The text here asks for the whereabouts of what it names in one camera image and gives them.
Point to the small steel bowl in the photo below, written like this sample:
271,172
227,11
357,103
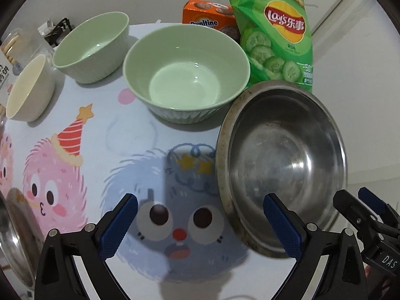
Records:
278,138

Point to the yam biscuit package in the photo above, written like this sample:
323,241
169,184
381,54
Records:
10,67

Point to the cartoon printed tablecloth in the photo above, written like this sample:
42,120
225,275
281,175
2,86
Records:
94,144

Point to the green ceramic bowl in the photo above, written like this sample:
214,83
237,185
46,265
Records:
184,73
94,49

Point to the orange Ovaltine biscuit box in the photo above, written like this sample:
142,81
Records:
211,15

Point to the green ceramic bowl back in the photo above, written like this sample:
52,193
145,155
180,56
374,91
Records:
94,49

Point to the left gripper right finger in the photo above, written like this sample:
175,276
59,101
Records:
285,226

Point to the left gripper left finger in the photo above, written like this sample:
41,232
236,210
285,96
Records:
114,225

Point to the black wire rack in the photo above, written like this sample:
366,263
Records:
55,33

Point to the cream ceramic bowl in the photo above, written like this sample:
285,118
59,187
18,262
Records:
32,91

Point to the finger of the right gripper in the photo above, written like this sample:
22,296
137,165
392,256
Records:
372,201
354,211

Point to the large steel bowl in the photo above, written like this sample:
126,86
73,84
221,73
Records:
21,237

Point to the green Lay's chips bag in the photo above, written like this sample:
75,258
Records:
276,38

